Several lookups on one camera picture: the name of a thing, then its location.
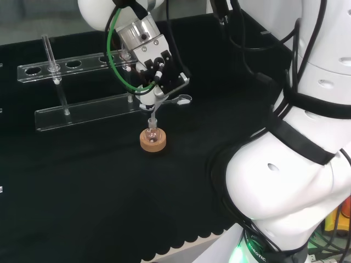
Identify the clear round-bottom flask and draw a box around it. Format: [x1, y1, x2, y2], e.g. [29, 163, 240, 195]
[145, 119, 161, 144]

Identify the green cable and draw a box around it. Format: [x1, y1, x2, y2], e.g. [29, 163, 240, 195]
[106, 8, 155, 93]

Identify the clear acrylic funnel stand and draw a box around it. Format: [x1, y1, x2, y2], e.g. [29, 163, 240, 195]
[16, 34, 144, 133]

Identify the black cable with connector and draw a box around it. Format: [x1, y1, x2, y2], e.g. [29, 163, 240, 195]
[210, 0, 275, 85]

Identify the clear glass weighing funnel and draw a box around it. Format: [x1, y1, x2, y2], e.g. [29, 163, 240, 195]
[164, 93, 193, 106]

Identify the yellow stop button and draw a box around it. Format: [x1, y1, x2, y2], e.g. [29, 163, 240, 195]
[324, 197, 351, 237]

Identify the cork ring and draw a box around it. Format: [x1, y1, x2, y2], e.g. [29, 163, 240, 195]
[139, 128, 168, 155]

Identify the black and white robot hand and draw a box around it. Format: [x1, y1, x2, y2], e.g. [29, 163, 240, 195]
[130, 34, 192, 112]

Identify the black bench cloth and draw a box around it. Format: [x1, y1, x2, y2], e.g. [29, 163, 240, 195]
[0, 8, 298, 263]

